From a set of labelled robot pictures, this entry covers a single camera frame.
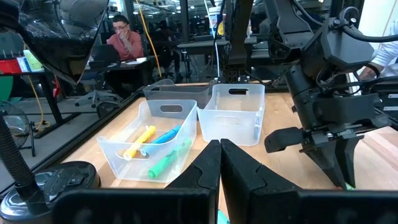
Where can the black laptop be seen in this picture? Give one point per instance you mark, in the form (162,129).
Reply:
(104,56)

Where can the green highlighter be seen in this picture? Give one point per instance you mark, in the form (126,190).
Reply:
(164,163)

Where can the black table frame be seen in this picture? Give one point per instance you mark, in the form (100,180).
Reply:
(62,148)

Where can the green paper pack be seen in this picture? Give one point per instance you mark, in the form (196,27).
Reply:
(34,60)

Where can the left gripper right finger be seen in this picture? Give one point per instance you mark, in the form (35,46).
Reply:
(280,205)

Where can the office chair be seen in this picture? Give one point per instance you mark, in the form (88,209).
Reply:
(93,98)

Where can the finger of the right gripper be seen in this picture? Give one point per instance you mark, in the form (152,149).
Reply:
(349,155)
(326,158)

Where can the person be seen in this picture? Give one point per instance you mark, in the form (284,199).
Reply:
(129,43)
(388,53)

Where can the teal highlighter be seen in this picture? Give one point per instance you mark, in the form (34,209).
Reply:
(222,217)

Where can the clear plastic bin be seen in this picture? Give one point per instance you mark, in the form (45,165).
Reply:
(230,124)
(124,168)

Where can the black office desk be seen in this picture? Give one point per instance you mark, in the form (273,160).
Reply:
(140,71)

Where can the round floor fan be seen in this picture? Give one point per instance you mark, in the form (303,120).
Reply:
(14,124)

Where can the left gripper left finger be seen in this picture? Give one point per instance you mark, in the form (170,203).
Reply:
(140,205)

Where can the red storage box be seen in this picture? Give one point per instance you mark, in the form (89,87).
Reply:
(9,67)

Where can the black desk lamp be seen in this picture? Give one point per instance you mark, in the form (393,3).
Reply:
(49,183)

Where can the blue dry-erase marker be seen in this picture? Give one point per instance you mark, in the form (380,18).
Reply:
(256,132)

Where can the orange-yellow highlighter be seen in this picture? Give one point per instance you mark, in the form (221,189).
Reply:
(140,141)

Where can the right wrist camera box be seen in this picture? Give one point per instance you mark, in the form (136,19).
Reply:
(283,139)

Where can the blue highlighter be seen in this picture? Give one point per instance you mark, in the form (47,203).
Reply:
(164,137)

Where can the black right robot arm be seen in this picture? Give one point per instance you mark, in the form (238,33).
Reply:
(298,93)

